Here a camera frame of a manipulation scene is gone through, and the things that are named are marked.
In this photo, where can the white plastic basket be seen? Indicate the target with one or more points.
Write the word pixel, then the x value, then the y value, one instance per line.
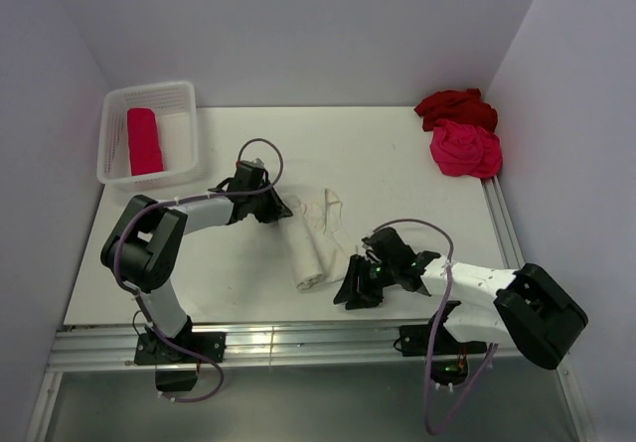
pixel 174 105

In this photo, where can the white t shirt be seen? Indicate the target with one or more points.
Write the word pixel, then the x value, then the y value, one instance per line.
pixel 317 246

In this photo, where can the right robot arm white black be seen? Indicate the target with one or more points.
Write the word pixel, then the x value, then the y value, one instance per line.
pixel 478 306

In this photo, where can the dark red t shirt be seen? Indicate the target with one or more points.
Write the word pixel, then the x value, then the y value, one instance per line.
pixel 460 106

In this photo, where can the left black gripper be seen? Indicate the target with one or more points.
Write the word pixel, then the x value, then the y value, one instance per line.
pixel 275 211

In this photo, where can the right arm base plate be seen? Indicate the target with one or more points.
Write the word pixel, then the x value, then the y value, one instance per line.
pixel 412 341

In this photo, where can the rolled pink t shirt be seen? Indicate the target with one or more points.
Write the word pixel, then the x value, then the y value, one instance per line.
pixel 145 154

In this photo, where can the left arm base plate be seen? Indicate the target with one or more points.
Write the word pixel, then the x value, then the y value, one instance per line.
pixel 178 361

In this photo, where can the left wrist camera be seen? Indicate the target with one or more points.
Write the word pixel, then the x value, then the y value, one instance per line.
pixel 253 164

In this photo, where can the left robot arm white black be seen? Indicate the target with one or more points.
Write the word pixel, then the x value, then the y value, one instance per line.
pixel 142 249

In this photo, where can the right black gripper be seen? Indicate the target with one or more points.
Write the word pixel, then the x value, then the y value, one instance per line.
pixel 367 299

